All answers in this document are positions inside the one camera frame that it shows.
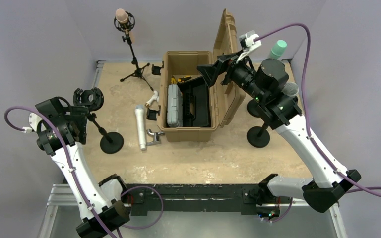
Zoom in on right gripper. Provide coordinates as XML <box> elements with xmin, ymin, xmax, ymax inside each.
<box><xmin>197</xmin><ymin>48</ymin><xmax>266</xmax><ymax>103</ymax></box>

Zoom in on white microphone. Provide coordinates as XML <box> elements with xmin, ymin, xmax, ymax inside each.
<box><xmin>134</xmin><ymin>105</ymin><xmax>146</xmax><ymax>151</ymax></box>

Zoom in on pink microphone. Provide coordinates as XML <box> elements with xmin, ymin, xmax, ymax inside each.
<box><xmin>114</xmin><ymin>8</ymin><xmax>135</xmax><ymax>43</ymax></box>

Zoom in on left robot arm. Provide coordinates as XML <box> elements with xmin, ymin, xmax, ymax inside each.
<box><xmin>35</xmin><ymin>97</ymin><xmax>129</xmax><ymax>238</ymax></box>

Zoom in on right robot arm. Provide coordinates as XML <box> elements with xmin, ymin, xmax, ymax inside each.
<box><xmin>197</xmin><ymin>53</ymin><xmax>361</xmax><ymax>213</ymax></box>

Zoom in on round base stand left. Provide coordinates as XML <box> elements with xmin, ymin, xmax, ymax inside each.
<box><xmin>73</xmin><ymin>87</ymin><xmax>125</xmax><ymax>155</ymax></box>

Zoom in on round base stand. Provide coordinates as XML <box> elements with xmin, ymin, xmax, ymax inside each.
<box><xmin>73</xmin><ymin>87</ymin><xmax>125</xmax><ymax>155</ymax></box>
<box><xmin>246</xmin><ymin>99</ymin><xmax>265</xmax><ymax>118</ymax></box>
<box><xmin>246</xmin><ymin>123</ymin><xmax>270</xmax><ymax>148</ymax></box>

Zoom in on round base stand rear right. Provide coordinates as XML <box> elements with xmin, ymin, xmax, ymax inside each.
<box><xmin>246</xmin><ymin>99</ymin><xmax>265</xmax><ymax>118</ymax></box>

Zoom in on green microphone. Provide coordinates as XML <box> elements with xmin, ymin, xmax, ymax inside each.
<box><xmin>268</xmin><ymin>40</ymin><xmax>287</xmax><ymax>60</ymax></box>

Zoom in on round base stand front right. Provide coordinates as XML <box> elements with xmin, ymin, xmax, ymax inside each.
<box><xmin>246</xmin><ymin>123</ymin><xmax>270</xmax><ymax>148</ymax></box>

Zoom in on black silver microphone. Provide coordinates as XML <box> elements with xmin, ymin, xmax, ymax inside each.
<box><xmin>282</xmin><ymin>82</ymin><xmax>299</xmax><ymax>98</ymax></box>

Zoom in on black tripod mic stand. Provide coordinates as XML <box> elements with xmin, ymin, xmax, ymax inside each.
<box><xmin>113</xmin><ymin>11</ymin><xmax>154</xmax><ymax>91</ymax></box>

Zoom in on black tool tray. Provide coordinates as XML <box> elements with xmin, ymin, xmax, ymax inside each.
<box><xmin>178</xmin><ymin>76</ymin><xmax>211</xmax><ymax>127</ymax></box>

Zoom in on yellow pliers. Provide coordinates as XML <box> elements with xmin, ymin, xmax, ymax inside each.
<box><xmin>171</xmin><ymin>76</ymin><xmax>192</xmax><ymax>85</ymax></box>

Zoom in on tan plastic toolbox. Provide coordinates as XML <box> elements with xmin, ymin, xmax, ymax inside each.
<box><xmin>157</xmin><ymin>9</ymin><xmax>246</xmax><ymax>142</ymax></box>

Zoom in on grey plastic case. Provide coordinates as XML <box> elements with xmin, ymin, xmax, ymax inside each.
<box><xmin>166</xmin><ymin>84</ymin><xmax>183</xmax><ymax>127</ymax></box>

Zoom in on black toolbox latch rear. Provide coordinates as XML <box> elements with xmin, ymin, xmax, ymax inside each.
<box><xmin>151</xmin><ymin>61</ymin><xmax>164</xmax><ymax>76</ymax></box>

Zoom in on black toolbox latch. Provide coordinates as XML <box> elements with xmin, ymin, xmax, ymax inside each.
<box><xmin>151</xmin><ymin>61</ymin><xmax>164</xmax><ymax>76</ymax></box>
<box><xmin>146</xmin><ymin>106</ymin><xmax>161</xmax><ymax>121</ymax></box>

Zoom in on white pipe fitting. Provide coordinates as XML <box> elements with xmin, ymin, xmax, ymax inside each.
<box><xmin>144</xmin><ymin>90</ymin><xmax>159</xmax><ymax>108</ymax></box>

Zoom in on black toolbox latch front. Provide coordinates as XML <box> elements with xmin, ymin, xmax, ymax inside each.
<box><xmin>146</xmin><ymin>106</ymin><xmax>161</xmax><ymax>121</ymax></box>

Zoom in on silver metal bracket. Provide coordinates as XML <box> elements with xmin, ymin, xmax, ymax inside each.
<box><xmin>146</xmin><ymin>129</ymin><xmax>165</xmax><ymax>146</ymax></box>

